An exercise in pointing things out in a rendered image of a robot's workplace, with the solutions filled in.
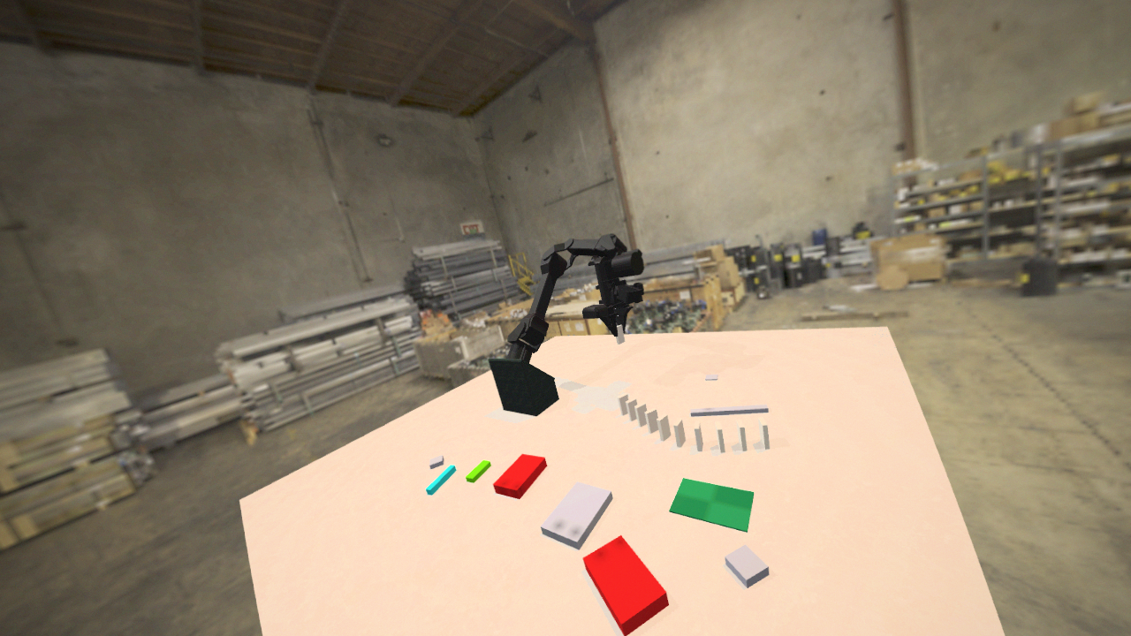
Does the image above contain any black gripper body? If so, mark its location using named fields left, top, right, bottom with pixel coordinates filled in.
left=582, top=277, right=630, bottom=319

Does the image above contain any cyan rectangular bar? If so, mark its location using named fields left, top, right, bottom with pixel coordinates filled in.
left=425, top=466, right=456, bottom=496

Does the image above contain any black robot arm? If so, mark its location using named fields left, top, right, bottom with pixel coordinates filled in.
left=507, top=233, right=644, bottom=363

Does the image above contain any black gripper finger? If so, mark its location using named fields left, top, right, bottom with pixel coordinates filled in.
left=613, top=306, right=634, bottom=333
left=601, top=313, right=618, bottom=337

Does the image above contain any green flat mat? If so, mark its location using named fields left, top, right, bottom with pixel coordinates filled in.
left=670, top=478, right=754, bottom=533

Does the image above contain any red rectangular block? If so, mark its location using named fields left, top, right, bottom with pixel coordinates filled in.
left=582, top=535, right=670, bottom=636
left=493, top=454, right=547, bottom=499

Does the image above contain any lime green rectangular block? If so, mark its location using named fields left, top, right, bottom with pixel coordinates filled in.
left=466, top=459, right=491, bottom=483

